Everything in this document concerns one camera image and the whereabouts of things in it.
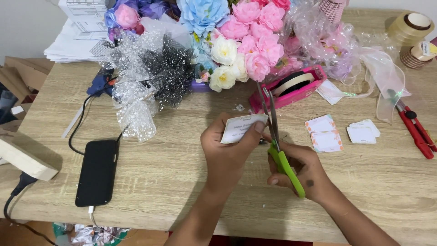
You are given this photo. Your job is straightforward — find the purple plastic tray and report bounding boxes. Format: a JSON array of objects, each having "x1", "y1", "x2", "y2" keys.
[{"x1": 189, "y1": 79, "x2": 214, "y2": 93}]

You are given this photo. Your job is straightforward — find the orange bordered blank card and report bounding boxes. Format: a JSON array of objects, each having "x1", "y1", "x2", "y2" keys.
[
  {"x1": 305, "y1": 114, "x2": 337, "y2": 134},
  {"x1": 310, "y1": 130, "x2": 344, "y2": 153}
]

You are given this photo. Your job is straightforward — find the person's right hand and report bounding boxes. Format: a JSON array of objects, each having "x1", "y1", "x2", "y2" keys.
[{"x1": 262, "y1": 134, "x2": 334, "y2": 205}]

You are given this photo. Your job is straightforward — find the clear cellophane wrap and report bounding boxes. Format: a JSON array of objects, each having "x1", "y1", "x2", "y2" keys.
[{"x1": 283, "y1": 0, "x2": 403, "y2": 83}]

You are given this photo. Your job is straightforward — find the red pruning shears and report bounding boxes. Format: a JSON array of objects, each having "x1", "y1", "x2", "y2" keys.
[{"x1": 387, "y1": 89, "x2": 437, "y2": 160}]

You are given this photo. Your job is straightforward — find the clear packing tape roll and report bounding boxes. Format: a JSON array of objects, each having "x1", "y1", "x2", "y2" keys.
[{"x1": 386, "y1": 12, "x2": 435, "y2": 47}]

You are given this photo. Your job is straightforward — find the black smartphone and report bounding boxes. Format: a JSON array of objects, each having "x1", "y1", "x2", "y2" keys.
[{"x1": 75, "y1": 139, "x2": 119, "y2": 208}]

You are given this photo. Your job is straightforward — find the white glue stick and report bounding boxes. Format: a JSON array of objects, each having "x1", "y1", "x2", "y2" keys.
[{"x1": 61, "y1": 102, "x2": 86, "y2": 139}]

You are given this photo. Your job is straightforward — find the white tape roll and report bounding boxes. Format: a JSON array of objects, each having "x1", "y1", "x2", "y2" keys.
[{"x1": 271, "y1": 71, "x2": 315, "y2": 97}]

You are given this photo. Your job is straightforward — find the stack of white papers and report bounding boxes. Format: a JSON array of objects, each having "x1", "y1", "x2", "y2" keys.
[{"x1": 43, "y1": 0, "x2": 117, "y2": 64}]

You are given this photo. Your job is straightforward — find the white charging cable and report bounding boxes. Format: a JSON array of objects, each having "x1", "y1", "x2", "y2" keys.
[{"x1": 88, "y1": 205, "x2": 138, "y2": 241}]

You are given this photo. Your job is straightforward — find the heap of cardboard boxes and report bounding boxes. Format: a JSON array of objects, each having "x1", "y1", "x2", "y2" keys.
[{"x1": 0, "y1": 56, "x2": 56, "y2": 124}]

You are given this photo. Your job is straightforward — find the sheer pink organza ribbon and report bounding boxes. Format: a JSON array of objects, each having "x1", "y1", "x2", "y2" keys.
[{"x1": 341, "y1": 45, "x2": 412, "y2": 124}]

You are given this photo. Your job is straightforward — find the pale wooden block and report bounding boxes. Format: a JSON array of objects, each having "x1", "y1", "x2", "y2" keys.
[{"x1": 0, "y1": 134, "x2": 59, "y2": 182}]

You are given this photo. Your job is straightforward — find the white printed greeting card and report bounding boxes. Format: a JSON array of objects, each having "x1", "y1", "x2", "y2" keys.
[{"x1": 221, "y1": 114, "x2": 269, "y2": 144}]

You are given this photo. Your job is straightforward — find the purple and pink flower bunch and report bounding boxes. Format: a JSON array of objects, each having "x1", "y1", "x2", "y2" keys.
[{"x1": 104, "y1": 0, "x2": 181, "y2": 42}]

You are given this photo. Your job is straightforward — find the large blue artificial flower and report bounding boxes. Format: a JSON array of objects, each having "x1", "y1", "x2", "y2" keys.
[{"x1": 176, "y1": 0, "x2": 231, "y2": 38}]

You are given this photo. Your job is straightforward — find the person's left hand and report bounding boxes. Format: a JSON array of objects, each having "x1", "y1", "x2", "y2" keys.
[{"x1": 200, "y1": 113, "x2": 267, "y2": 189}]

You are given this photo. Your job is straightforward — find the blue glue gun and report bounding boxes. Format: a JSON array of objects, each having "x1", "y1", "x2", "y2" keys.
[{"x1": 86, "y1": 68, "x2": 119, "y2": 97}]

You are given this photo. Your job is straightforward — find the brown striped ribbon roll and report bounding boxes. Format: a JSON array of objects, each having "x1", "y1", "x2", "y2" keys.
[{"x1": 400, "y1": 41, "x2": 437, "y2": 70}]

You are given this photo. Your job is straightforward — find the white paper label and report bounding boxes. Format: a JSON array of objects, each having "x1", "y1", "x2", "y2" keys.
[{"x1": 315, "y1": 79, "x2": 343, "y2": 105}]

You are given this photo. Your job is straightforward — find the black power plug with cable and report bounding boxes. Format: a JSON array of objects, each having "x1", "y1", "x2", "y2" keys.
[{"x1": 3, "y1": 171, "x2": 58, "y2": 246}]

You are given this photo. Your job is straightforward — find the green handled scissors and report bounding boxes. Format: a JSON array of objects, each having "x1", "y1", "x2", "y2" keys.
[{"x1": 256, "y1": 81, "x2": 306, "y2": 199}]

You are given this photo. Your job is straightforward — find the black and white dotted tulle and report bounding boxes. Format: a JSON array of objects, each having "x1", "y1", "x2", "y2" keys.
[{"x1": 90, "y1": 32, "x2": 197, "y2": 143}]

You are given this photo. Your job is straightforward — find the bunch of pink artificial flowers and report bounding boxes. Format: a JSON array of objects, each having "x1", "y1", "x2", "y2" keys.
[{"x1": 218, "y1": 0, "x2": 292, "y2": 83}]

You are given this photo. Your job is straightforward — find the bin with crumpled foil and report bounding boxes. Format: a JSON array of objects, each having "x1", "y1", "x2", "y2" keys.
[{"x1": 51, "y1": 222, "x2": 131, "y2": 246}]

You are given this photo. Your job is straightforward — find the black glue gun cable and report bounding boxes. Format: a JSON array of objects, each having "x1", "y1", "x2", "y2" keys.
[{"x1": 68, "y1": 77, "x2": 131, "y2": 156}]

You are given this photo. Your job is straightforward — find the pink tape dispenser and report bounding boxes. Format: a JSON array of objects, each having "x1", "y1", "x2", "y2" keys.
[{"x1": 248, "y1": 64, "x2": 328, "y2": 112}]

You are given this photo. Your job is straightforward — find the white artificial flower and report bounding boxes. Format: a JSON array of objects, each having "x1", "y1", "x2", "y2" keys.
[
  {"x1": 208, "y1": 66, "x2": 237, "y2": 93},
  {"x1": 210, "y1": 35, "x2": 238, "y2": 66},
  {"x1": 231, "y1": 53, "x2": 249, "y2": 83}
]

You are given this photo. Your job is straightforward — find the white scalloped blank card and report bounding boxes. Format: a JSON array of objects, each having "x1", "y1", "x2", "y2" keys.
[
  {"x1": 346, "y1": 126, "x2": 377, "y2": 144},
  {"x1": 350, "y1": 118, "x2": 381, "y2": 138}
]

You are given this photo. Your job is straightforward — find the pink woven basket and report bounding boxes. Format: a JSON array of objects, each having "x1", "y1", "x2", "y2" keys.
[{"x1": 318, "y1": 0, "x2": 348, "y2": 24}]

